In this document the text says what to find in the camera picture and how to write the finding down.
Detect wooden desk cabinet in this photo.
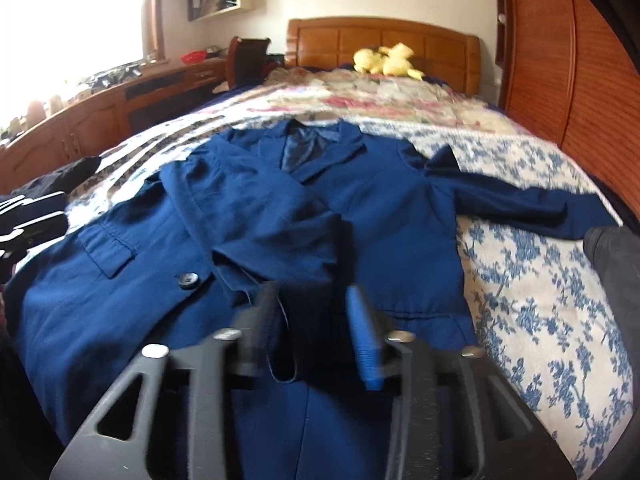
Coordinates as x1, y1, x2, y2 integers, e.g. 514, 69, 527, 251
0, 57, 231, 196

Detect black cloth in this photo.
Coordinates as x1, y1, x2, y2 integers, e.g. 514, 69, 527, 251
10, 156, 104, 197

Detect pink floral quilt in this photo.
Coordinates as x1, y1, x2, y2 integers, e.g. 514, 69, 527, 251
260, 66, 507, 132

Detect blue suit jacket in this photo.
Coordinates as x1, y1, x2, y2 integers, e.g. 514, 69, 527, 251
5, 120, 622, 480

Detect blue floral white blanket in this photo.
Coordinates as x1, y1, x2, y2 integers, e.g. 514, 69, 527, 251
65, 105, 636, 480

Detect dark wooden chair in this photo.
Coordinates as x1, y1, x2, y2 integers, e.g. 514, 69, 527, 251
225, 36, 273, 90

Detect window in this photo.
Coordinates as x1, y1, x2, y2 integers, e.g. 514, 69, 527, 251
0, 0, 167, 128

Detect wooden slatted wardrobe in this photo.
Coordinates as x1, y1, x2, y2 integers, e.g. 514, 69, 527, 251
492, 0, 640, 241

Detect dark grey cloth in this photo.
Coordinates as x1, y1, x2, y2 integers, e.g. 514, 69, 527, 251
582, 225, 640, 313

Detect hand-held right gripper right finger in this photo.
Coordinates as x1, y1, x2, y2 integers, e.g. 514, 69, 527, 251
346, 284, 576, 480

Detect yellow plush toy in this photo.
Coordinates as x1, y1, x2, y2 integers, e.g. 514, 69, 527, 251
352, 42, 426, 81

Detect wooden bed headboard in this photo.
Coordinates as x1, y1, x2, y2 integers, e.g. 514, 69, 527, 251
286, 17, 482, 97

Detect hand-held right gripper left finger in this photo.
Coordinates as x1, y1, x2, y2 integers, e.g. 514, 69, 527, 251
50, 281, 280, 480

